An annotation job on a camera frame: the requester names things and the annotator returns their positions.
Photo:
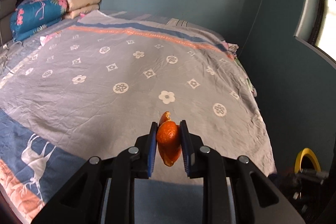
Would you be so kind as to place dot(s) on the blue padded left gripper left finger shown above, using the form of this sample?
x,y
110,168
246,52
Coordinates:
x,y
151,148

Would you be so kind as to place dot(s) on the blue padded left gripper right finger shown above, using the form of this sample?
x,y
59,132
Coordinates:
x,y
187,148

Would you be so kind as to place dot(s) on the small orange peel piece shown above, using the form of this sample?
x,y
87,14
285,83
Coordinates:
x,y
168,140

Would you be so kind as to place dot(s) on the grey patterned bed sheet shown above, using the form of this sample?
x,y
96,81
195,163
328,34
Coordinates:
x,y
97,83

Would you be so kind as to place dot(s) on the floral cloth at bed corner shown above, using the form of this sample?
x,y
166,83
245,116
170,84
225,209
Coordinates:
x,y
233,49

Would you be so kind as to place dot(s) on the beige folded blanket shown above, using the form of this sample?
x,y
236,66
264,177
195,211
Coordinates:
x,y
78,7

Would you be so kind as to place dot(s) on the blue floral folded quilt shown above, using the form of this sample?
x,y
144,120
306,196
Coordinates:
x,y
33,16

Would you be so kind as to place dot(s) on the grey upholstered headboard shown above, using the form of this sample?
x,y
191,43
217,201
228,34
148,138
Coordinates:
x,y
7,9

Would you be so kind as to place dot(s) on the grey window frame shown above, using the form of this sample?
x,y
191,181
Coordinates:
x,y
316,28

